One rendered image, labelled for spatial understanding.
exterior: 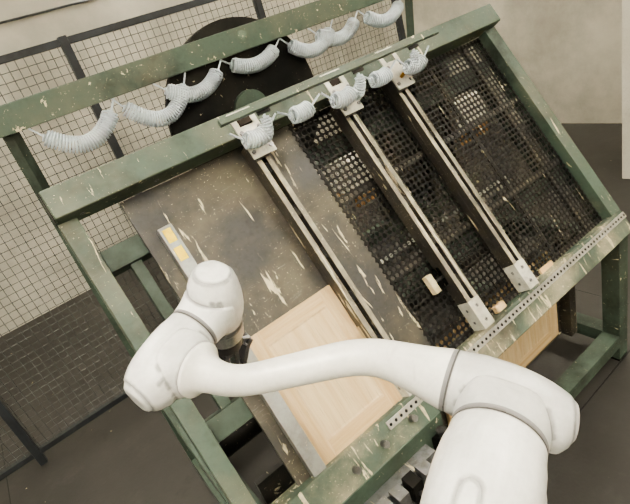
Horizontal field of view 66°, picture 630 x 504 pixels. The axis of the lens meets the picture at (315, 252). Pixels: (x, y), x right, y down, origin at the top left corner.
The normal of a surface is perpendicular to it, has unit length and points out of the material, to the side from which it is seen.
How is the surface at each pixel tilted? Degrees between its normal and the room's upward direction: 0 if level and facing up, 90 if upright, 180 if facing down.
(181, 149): 58
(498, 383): 12
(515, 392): 20
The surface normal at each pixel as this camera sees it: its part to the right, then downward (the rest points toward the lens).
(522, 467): 0.37, -0.61
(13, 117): 0.58, 0.22
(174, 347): -0.03, -0.69
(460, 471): -0.48, -0.79
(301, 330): 0.34, -0.27
